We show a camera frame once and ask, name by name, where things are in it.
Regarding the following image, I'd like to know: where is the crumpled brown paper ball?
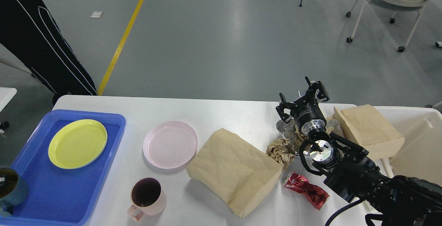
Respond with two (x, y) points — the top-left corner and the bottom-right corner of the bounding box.
(266, 138), (295, 169)

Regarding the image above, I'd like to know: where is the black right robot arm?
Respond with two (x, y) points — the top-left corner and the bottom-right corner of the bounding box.
(275, 77), (442, 226)

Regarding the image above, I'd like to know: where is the pink plate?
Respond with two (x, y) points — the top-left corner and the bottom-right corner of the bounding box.
(142, 121), (198, 169)

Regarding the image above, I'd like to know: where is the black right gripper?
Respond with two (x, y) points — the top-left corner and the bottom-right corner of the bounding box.
(275, 77), (329, 136)

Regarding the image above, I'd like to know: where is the yellow plate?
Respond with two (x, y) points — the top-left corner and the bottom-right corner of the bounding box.
(48, 119), (108, 169)

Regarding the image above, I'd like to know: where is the white plastic bin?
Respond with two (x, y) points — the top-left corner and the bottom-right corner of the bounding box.
(376, 106), (442, 185)

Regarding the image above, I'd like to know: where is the pink mug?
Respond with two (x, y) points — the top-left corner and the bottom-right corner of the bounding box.
(127, 177), (167, 222)

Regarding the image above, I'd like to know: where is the white side table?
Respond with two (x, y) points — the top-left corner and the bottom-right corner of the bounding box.
(0, 87), (17, 111)

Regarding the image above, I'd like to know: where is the small brown paper bag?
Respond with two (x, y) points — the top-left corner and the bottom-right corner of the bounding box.
(327, 105), (405, 160)

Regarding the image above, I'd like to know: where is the large brown paper bag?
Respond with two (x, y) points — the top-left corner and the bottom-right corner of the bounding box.
(186, 128), (282, 218)

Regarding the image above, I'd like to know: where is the red foil wrapper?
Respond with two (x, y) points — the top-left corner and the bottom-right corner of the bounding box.
(282, 171), (330, 210)

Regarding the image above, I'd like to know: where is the person in black tracksuit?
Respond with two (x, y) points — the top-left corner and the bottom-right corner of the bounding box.
(0, 0), (98, 104)

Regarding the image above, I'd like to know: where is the blue plastic tray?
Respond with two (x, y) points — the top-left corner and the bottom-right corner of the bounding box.
(0, 110), (126, 226)

